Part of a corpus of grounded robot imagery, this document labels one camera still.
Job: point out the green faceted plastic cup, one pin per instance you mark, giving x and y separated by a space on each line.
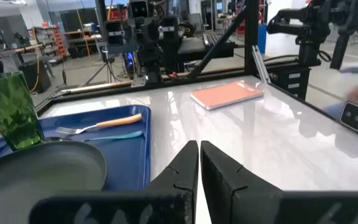
8 109

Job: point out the black drawer unit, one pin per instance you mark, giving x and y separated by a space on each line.
291 79

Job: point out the grey round plate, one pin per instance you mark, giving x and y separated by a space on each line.
42 174

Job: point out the shelf with orange bins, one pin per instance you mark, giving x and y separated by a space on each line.
53 39

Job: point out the blue plastic tray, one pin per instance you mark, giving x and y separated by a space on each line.
126 161

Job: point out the orange flat pad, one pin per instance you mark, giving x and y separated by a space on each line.
225 93

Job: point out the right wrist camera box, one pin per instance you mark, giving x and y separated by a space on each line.
139 8

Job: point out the black vertical frame post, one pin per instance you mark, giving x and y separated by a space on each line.
251 34

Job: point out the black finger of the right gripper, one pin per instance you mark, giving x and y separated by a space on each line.
115 32
168 31

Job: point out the wooden rail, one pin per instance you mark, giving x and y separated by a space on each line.
104 86

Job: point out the black floor box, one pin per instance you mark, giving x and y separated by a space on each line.
36 76

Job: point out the black tripod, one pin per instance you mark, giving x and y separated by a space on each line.
104 70

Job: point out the black diagonal frame strut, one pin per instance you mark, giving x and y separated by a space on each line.
219 43

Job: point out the aluminium bracket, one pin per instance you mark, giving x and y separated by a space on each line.
259 63

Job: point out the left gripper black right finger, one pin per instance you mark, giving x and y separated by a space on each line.
244 205

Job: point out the blue bin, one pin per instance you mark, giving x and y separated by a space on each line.
262 39

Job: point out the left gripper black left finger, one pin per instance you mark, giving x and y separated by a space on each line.
166 205

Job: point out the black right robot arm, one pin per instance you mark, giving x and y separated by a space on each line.
149 62

